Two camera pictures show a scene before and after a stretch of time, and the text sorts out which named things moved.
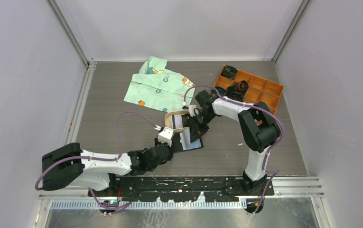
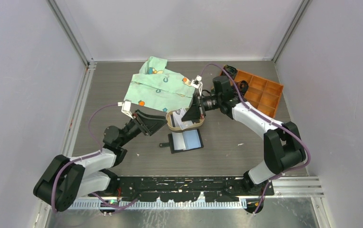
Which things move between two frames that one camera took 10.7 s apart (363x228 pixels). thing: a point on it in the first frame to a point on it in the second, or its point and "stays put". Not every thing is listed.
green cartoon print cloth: (155, 87) stays put
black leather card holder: (185, 137) stays put
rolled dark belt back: (229, 72) stays put
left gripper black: (172, 147) to (150, 124)
